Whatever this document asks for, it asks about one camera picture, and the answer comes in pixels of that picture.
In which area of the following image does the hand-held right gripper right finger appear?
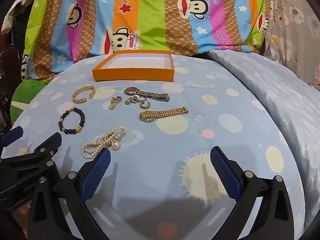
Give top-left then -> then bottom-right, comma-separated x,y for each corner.
210,146 -> 294,240

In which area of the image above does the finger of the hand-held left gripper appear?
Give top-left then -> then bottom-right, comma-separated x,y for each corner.
0,126 -> 24,153
0,132 -> 62,166

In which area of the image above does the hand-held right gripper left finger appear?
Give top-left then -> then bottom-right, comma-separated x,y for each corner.
27,147 -> 112,240

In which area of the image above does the black bead bracelet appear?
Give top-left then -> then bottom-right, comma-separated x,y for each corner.
58,107 -> 85,135

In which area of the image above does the white pearl bracelet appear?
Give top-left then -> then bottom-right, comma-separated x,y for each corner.
80,126 -> 125,159

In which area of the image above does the gold chain bracelet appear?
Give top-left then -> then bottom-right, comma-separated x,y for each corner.
72,86 -> 96,103

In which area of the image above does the gold linked dangle earring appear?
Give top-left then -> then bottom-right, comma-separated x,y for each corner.
108,96 -> 122,110

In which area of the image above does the gold wristwatch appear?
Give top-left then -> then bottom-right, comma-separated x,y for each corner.
139,107 -> 188,123

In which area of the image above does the silver wristwatch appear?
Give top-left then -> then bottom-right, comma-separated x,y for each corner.
124,87 -> 170,102

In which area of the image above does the orange cardboard box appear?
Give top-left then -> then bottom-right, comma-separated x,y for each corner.
92,50 -> 175,82

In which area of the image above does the green pillow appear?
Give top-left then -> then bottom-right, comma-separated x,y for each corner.
11,79 -> 47,125

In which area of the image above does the dark wooden furniture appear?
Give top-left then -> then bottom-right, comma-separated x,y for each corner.
0,44 -> 25,130

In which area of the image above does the blue planet print sheet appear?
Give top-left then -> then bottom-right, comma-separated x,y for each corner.
2,52 -> 304,240

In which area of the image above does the light blue quilt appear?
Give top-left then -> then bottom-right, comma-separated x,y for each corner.
207,49 -> 320,232

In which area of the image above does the grey floral cloth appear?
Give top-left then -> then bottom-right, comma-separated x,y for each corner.
260,0 -> 320,90

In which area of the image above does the colourful monkey printed blanket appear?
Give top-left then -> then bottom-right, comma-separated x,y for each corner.
21,0 -> 272,82

